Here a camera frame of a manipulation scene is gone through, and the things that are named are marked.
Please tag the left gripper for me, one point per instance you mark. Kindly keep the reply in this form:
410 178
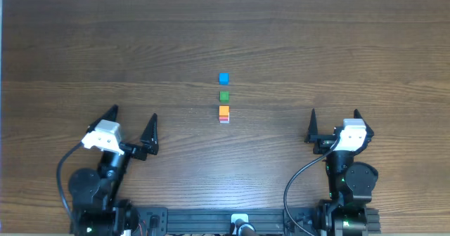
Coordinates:
135 151

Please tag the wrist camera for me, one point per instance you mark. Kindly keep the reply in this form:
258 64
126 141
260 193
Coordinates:
351 136
103 137

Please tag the blue cube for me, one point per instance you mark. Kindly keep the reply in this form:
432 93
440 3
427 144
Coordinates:
224 78

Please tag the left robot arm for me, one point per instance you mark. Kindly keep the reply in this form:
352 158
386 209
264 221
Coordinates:
95 190

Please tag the green cube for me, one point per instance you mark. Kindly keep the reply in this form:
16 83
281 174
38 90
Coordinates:
224 96

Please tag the orange cube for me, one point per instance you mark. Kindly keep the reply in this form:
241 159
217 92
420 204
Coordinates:
224 111

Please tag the mounting rail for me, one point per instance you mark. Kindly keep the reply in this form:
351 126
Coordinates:
200 221

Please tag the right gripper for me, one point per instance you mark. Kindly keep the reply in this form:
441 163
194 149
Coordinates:
325 143

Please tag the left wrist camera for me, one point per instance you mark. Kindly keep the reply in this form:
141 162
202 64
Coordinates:
103 137

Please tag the red cube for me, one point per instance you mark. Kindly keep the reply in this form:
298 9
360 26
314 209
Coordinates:
225 118

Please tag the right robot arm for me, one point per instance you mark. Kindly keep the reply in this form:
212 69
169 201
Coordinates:
355 183

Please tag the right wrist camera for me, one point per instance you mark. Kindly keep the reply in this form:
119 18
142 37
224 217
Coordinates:
351 136

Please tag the white cube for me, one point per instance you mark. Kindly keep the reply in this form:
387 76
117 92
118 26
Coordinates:
225 121

